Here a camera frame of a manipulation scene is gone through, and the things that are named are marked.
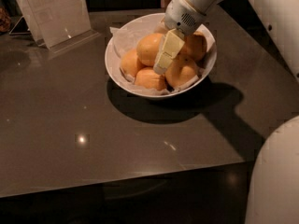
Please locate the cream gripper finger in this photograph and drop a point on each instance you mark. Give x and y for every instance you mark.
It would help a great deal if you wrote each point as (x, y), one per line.
(170, 46)
(161, 28)

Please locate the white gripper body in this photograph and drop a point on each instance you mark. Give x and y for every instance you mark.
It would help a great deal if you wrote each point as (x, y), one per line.
(181, 17)

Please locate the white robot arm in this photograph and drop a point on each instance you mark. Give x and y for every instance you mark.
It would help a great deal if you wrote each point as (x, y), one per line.
(279, 18)

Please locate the white robot base shell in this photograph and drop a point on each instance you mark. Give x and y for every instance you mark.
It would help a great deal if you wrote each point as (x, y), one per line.
(274, 185)

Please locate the white ceramic bowl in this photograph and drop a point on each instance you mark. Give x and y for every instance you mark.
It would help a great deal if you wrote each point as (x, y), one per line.
(126, 38)

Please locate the top right orange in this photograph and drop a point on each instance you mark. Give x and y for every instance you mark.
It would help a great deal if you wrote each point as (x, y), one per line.
(195, 46)

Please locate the orange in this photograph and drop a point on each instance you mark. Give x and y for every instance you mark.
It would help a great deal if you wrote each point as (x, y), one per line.
(147, 78)
(182, 72)
(195, 46)
(148, 47)
(130, 64)

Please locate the top centre orange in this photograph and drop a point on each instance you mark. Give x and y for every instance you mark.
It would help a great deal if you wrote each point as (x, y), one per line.
(148, 47)

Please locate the front right orange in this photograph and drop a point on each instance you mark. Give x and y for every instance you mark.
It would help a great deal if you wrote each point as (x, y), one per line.
(182, 72)

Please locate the white paper bowl liner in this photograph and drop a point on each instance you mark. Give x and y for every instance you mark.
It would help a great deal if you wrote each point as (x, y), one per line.
(150, 61)

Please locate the front left orange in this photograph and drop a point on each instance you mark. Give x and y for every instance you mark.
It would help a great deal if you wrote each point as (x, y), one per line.
(147, 78)

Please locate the far left orange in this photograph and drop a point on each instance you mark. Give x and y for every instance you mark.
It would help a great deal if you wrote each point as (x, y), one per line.
(130, 64)

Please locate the clear acrylic sign holder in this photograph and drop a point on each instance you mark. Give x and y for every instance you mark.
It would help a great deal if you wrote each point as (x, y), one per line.
(57, 24)

